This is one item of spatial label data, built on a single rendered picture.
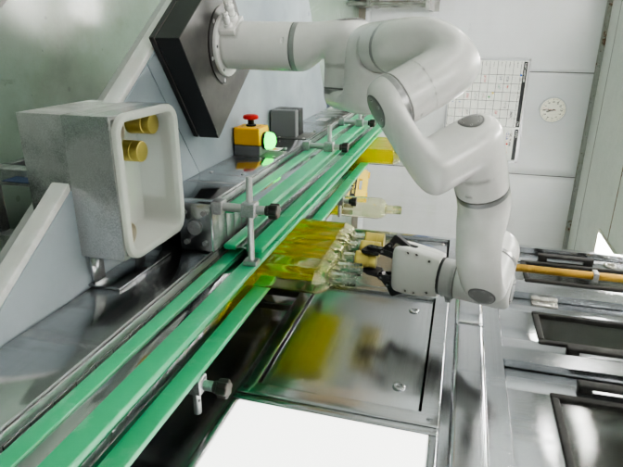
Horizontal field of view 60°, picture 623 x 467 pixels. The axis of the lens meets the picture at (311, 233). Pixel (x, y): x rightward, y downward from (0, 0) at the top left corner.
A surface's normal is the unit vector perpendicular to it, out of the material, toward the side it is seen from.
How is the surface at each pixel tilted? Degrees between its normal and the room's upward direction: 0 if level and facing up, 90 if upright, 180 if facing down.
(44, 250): 0
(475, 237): 112
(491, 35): 90
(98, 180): 90
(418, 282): 105
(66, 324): 90
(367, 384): 90
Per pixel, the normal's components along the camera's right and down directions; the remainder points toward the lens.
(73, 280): 0.96, 0.10
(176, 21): -0.15, -0.57
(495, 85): -0.27, 0.33
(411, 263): -0.53, 0.22
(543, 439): 0.00, -0.94
